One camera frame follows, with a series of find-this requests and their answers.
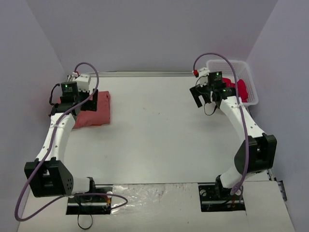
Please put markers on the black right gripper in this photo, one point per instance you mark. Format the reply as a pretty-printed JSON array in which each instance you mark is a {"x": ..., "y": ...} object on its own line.
[{"x": 196, "y": 95}]

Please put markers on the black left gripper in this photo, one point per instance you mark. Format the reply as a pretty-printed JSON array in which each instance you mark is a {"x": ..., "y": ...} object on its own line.
[{"x": 90, "y": 102}]

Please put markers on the pink t shirt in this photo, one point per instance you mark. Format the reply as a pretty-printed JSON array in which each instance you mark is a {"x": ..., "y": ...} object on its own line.
[{"x": 101, "y": 116}]

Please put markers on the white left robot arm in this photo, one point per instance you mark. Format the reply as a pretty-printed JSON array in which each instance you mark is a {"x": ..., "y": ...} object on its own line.
[{"x": 47, "y": 175}]

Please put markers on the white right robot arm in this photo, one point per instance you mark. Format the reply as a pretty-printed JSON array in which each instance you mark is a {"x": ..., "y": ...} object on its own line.
[{"x": 257, "y": 149}]

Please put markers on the white plastic basket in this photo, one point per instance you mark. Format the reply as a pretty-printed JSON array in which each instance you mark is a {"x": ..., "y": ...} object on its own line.
[{"x": 243, "y": 73}]

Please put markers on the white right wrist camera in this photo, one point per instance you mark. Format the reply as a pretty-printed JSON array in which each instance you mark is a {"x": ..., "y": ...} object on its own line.
[{"x": 202, "y": 76}]

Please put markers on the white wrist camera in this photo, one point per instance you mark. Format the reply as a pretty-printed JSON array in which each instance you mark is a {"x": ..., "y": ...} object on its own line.
[
  {"x": 202, "y": 76},
  {"x": 82, "y": 80}
]

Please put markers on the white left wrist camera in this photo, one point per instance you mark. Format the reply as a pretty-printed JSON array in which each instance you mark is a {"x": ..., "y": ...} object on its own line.
[{"x": 82, "y": 80}]

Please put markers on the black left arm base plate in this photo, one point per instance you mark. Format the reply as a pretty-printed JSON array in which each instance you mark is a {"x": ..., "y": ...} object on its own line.
[{"x": 89, "y": 205}]

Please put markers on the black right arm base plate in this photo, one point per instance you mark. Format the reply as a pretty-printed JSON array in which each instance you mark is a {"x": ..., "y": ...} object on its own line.
[{"x": 212, "y": 201}]

